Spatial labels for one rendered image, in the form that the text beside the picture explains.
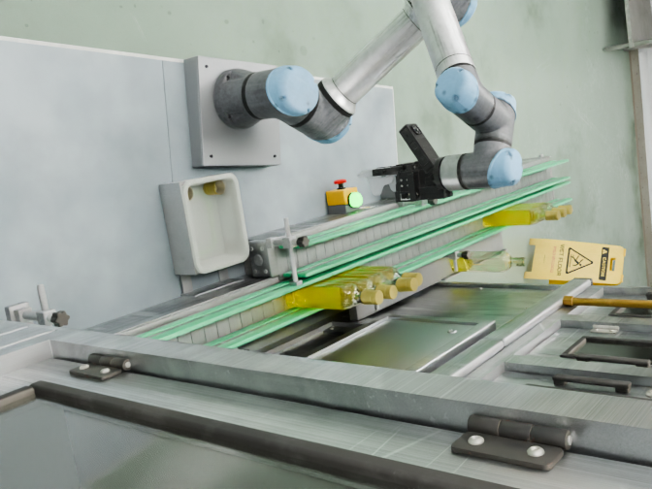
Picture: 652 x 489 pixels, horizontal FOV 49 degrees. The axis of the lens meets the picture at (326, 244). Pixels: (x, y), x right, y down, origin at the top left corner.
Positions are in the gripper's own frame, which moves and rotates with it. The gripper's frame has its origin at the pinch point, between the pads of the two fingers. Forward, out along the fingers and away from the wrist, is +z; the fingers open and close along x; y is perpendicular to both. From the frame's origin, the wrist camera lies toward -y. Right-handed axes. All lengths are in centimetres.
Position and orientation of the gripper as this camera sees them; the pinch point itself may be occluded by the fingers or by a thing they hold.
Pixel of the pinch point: (370, 171)
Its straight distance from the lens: 161.8
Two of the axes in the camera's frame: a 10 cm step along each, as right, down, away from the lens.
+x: 6.4, -1.9, 7.5
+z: -7.6, 0.1, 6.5
